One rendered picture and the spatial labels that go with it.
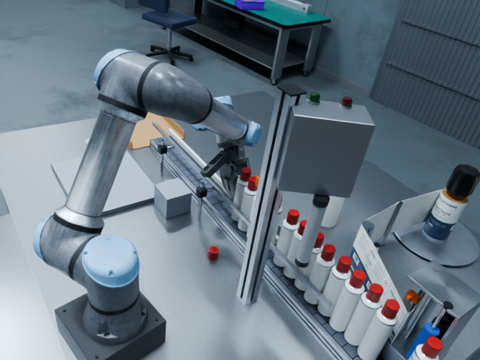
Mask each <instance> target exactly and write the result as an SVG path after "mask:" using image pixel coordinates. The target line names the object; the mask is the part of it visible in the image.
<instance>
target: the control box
mask: <svg viewBox="0 0 480 360"><path fill-rule="evenodd" d="M307 101H308V99H305V102H304V104H297V103H295V105H293V106H292V108H291V111H290V115H289V121H288V124H287V128H286V134H285V137H284V143H283V147H282V150H281V156H280V159H279V165H278V169H277V173H276V189H277V190H279V191H290V192H296V193H303V194H316V195H322V196H335V197H341V198H350V196H351V193H352V190H353V187H354V184H355V182H356V178H357V176H358V174H359V170H360V168H361V165H362V162H363V160H364V157H365V154H366V151H367V149H368V146H369V142H370V141H371V137H372V134H373V132H374V129H375V123H374V121H373V120H372V118H371V116H370V114H369V112H368V111H367V109H366V107H365V106H361V105H355V104H352V108H351V109H343V108H341V107H340V106H339V105H340V103H338V102H332V101H322V100H319V101H320V104H319V105H311V104H309V103H308V102H307Z"/></svg>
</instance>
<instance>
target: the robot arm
mask: <svg viewBox="0 0 480 360"><path fill-rule="evenodd" d="M94 80H95V86H96V88H97V89H98V90H99V95H98V97H97V101H98V103H99V106H100V109H101V110H100V112H99V115H98V117H97V120H96V123H95V125H94V128H93V131H92V133H91V136H90V139H89V142H88V144H87V146H86V149H85V152H84V155H83V157H82V160H81V163H80V165H79V168H78V171H77V173H76V176H75V178H74V182H73V184H72V186H71V189H70V192H69V195H68V197H67V200H66V203H65V204H64V205H63V206H60V207H59V208H57V209H56V210H55V212H54V213H53V214H49V215H48V216H46V217H45V218H44V221H43V222H42V221H41V222H40V223H39V225H38V226H37V228H36V231H35V233H34V238H33V247H34V251H35V253H36V255H37V256H38V257H39V258H40V259H42V260H43V261H44V262H45V263H46V264H47V265H49V266H51V267H54V268H55V269H56V270H58V271H60V272H61V273H63V274H64V275H66V276H67V277H69V278H70V279H72V280H74V281H75V282H76V283H78V284H80V285H82V286H83V287H84V288H85V289H86V290H87V294H88V299H89V300H88V302H87V305H86V308H85V309H84V315H83V321H84V328H85V331H86V333H87V334H88V335H89V337H90V338H91V339H93V340H94V341H96V342H99V343H101V344H108V345H114V344H121V343H124V342H126V341H129V340H131V339H132V338H134V337H135V336H136V335H138V334H139V333H140V332H141V330H142V329H143V327H144V326H145V323H146V319H147V307H146V303H145V301H144V299H143V297H142V295H141V294H140V292H139V258H138V254H137V250H136V248H135V246H134V245H133V244H132V243H131V242H130V241H129V240H128V239H126V238H125V237H123V236H119V235H116V234H113V235H112V236H109V235H108V234H102V235H101V233H102V230H103V227H104V221H103V219H102V217H101V214H102V212H103V210H104V207H105V204H106V201H107V199H108V197H109V193H110V191H111V188H112V186H113V183H114V180H115V178H116V175H117V173H118V170H119V167H120V165H121V162H122V160H123V157H124V154H125V152H126V149H127V146H128V145H129V142H130V139H131V136H132V134H133V132H134V128H135V126H136V124H137V123H138V122H139V121H142V120H144V119H145V118H146V115H147V113H148V112H150V113H153V114H156V115H159V116H163V117H167V118H170V119H176V120H179V121H183V122H185V123H187V124H191V126H192V127H193V128H194V129H196V130H197V131H206V130H207V131H211V132H213V133H215V135H216V142H217V143H218V148H224V150H223V151H220V152H219V153H218V154H217V155H216V156H215V157H214V158H213V159H212V160H211V161H210V162H209V163H208V164H207V165H206V166H205V167H204V168H203V169H202V170H201V171H200V174H201V175H202V176H203V177H206V178H211V177H212V176H213V175H214V174H215V173H216V172H217V171H218V170H219V171H220V176H221V182H222V184H223V186H224V189H225V190H226V192H227V194H228V196H229V198H230V199H231V200H232V201H233V202H234V194H235V189H236V180H237V179H238V175H241V169H242V168H244V167H247V168H248V166H247V162H248V165H249V168H250V164H249V158H248V157H246V156H245V151H244V145H245V146H249V147H253V146H255V145H256V144H257V142H258V141H259V139H260V136H261V126H260V125H259V124H257V123H254V122H253V121H249V120H247V119H245V118H244V117H242V116H240V115H239V114H237V113H236V112H235V111H234V106H233V105H232V102H231V97H230V96H222V97H217V98H213V97H212V95H211V92H210V91H209V90H208V89H207V88H206V87H205V86H203V85H201V84H200V83H199V82H198V81H196V80H195V79H193V78H192V77H190V76H189V75H188V74H186V73H185V72H183V71H182V70H181V69H178V68H177V67H175V66H173V65H171V64H168V63H164V62H162V61H159V60H156V59H153V58H150V57H147V56H144V55H142V54H140V53H138V52H136V51H129V50H126V49H115V50H113V51H111V52H109V53H107V54H106V55H105V56H103V58H102V59H101V60H100V62H99V63H98V65H97V67H96V70H95V73H94Z"/></svg>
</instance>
